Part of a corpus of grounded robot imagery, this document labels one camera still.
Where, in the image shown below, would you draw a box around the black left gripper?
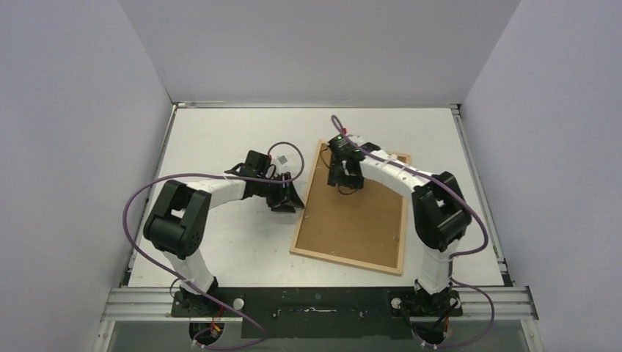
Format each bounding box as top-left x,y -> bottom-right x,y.
256,172 -> 304,213

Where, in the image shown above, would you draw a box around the brown cardboard backing board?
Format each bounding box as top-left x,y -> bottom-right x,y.
294,143 -> 407,269

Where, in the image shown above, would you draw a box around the light wooden picture frame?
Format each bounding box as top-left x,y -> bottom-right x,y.
289,139 -> 413,276

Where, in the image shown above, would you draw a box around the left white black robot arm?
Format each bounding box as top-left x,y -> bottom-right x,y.
143,150 -> 304,316

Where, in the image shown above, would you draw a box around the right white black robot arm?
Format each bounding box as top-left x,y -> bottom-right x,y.
327,135 -> 472,318

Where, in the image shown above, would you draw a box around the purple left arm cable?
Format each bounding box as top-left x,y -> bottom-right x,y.
121,141 -> 269,351

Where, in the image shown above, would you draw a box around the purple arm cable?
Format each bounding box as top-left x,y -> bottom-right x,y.
330,114 -> 497,350
121,141 -> 269,351

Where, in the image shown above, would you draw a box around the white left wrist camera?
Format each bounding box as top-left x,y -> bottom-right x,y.
275,155 -> 288,166

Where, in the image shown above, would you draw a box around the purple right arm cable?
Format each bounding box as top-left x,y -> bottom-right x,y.
330,114 -> 497,350

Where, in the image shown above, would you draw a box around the front aluminium black mounting rail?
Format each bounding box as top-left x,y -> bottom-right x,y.
92,285 -> 545,352

